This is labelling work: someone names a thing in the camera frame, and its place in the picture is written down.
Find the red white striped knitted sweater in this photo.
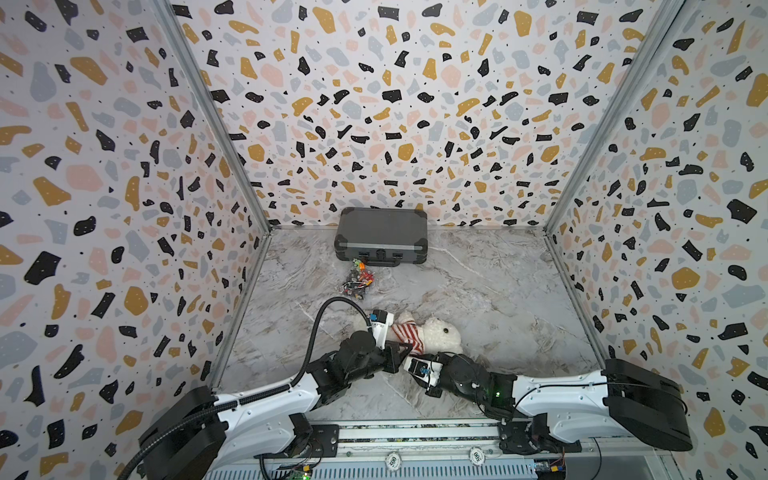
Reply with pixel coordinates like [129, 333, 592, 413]
[391, 321, 425, 355]

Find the white teddy bear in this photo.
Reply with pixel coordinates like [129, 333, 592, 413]
[351, 311, 463, 355]

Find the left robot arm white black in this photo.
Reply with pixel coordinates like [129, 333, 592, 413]
[120, 331, 413, 479]

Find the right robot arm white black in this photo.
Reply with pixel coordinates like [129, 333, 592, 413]
[407, 352, 693, 455]

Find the bag of colourful small parts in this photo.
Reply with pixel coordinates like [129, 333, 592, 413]
[341, 259, 375, 300]

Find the dark grey hard case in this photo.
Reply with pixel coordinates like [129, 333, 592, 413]
[333, 207, 429, 267]

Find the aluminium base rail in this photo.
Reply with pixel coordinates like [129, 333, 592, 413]
[207, 419, 608, 479]

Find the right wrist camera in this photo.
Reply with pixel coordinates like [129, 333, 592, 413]
[403, 356, 443, 389]

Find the black corrugated cable conduit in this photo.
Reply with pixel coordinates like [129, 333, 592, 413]
[116, 296, 373, 480]

